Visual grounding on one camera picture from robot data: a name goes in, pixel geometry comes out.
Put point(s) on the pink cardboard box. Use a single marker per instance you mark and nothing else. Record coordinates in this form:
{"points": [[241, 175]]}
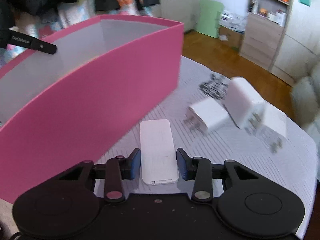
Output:
{"points": [[58, 110]]}

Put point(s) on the cardboard box on floor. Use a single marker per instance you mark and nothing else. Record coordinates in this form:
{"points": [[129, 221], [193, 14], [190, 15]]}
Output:
{"points": [[231, 38]]}

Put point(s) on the white patterned tablecloth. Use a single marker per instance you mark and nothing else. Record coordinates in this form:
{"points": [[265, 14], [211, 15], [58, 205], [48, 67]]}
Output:
{"points": [[294, 166]]}

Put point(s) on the white rounded charger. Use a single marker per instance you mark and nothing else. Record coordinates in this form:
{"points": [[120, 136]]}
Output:
{"points": [[243, 103]]}

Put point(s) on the slim white remote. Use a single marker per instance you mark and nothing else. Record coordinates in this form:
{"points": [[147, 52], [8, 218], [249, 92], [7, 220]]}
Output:
{"points": [[158, 156]]}

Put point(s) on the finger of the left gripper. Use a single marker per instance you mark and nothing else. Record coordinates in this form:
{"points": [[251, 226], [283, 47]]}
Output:
{"points": [[10, 37]]}

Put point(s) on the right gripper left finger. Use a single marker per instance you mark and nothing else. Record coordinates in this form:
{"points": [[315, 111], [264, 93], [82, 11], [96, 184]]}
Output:
{"points": [[113, 172]]}

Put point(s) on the light wood wardrobe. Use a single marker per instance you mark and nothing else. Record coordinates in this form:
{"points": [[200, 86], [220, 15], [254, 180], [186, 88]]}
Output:
{"points": [[300, 43]]}

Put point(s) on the grey puffer jacket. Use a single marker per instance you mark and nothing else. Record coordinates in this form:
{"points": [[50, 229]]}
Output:
{"points": [[305, 99]]}

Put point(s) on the wooden shelf cabinet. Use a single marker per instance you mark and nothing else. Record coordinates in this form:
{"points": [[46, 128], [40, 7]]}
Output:
{"points": [[264, 31]]}

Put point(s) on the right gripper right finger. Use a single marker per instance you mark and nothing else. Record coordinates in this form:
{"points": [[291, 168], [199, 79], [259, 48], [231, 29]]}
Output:
{"points": [[202, 171]]}

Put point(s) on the white charger with prongs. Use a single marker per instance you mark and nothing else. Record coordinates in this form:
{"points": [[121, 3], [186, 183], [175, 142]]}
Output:
{"points": [[272, 128]]}

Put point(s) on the small white charger cube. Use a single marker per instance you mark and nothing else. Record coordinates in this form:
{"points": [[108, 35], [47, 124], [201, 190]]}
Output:
{"points": [[206, 115]]}

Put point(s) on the green folding table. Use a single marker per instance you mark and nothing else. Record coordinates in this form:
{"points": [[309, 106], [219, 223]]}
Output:
{"points": [[210, 14]]}

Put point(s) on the white plastic package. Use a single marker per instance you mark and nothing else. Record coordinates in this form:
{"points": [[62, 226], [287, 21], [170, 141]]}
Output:
{"points": [[233, 21]]}

